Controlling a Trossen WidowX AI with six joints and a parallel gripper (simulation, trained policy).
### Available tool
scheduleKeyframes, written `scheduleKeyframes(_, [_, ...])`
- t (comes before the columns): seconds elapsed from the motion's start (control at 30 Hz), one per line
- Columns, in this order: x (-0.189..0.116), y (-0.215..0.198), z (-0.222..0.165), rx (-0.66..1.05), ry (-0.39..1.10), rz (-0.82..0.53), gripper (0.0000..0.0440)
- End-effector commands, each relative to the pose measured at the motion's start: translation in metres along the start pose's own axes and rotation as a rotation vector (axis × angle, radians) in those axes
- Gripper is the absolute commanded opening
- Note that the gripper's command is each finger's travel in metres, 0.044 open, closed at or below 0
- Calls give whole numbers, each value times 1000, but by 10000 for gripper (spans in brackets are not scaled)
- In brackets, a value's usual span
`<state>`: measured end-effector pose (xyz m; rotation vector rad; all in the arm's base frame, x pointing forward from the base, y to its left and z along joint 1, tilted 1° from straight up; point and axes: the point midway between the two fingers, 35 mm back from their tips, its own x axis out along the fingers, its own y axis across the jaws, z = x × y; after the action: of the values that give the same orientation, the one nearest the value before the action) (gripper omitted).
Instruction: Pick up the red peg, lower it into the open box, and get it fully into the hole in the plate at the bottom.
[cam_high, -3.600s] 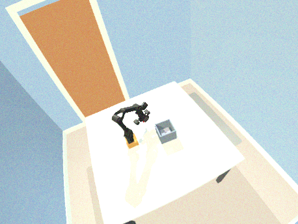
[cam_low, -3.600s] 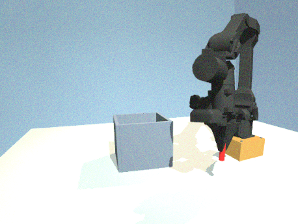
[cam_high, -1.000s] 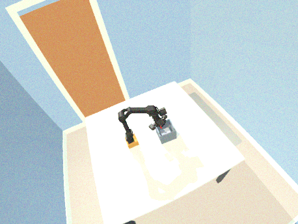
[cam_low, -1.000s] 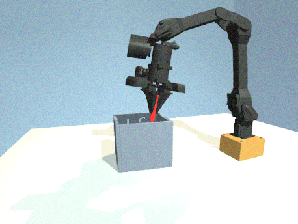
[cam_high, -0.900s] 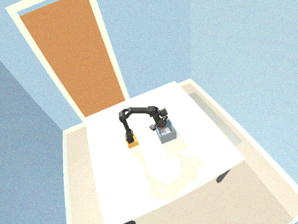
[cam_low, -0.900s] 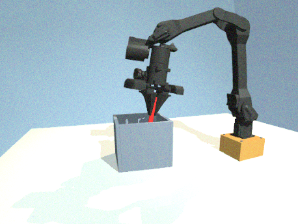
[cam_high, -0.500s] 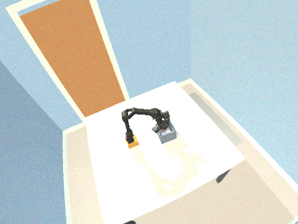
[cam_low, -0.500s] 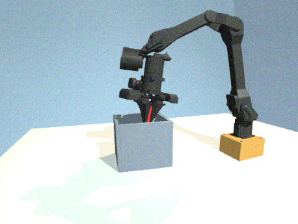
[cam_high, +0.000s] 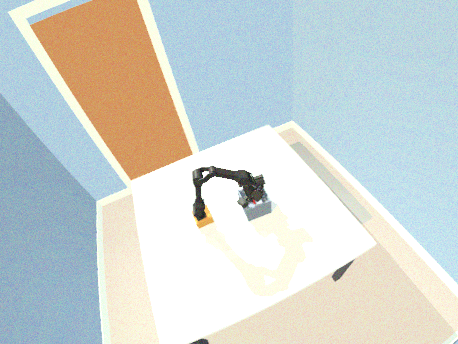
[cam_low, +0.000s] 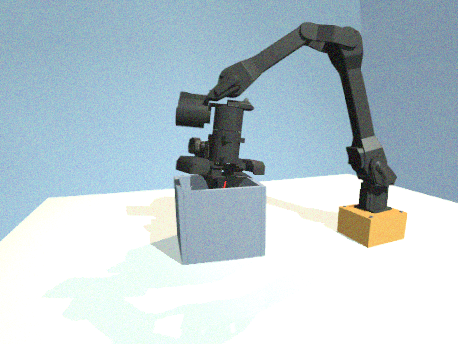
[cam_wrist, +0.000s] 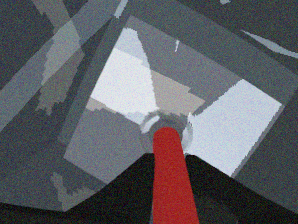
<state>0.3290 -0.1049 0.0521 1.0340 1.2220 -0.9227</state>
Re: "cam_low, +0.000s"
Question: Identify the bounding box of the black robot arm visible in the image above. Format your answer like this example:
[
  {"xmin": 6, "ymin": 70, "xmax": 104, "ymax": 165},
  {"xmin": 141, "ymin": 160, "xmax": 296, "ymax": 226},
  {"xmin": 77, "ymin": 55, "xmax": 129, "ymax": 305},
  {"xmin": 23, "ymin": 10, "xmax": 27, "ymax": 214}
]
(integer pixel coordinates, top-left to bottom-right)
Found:
[{"xmin": 175, "ymin": 22, "xmax": 397, "ymax": 214}]

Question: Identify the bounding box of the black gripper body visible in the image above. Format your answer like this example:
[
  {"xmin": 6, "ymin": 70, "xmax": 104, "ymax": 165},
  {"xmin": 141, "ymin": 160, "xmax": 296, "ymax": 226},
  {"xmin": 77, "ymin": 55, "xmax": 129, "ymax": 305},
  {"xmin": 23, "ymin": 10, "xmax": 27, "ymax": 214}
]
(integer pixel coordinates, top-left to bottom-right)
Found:
[{"xmin": 175, "ymin": 129, "xmax": 265, "ymax": 176}]

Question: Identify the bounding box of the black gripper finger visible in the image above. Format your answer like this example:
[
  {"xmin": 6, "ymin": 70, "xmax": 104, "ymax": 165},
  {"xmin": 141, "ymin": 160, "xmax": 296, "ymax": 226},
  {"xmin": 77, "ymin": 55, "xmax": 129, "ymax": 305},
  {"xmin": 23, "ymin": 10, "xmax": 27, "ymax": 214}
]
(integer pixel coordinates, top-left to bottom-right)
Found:
[
  {"xmin": 221, "ymin": 172, "xmax": 247, "ymax": 188},
  {"xmin": 201, "ymin": 174, "xmax": 226, "ymax": 189}
]

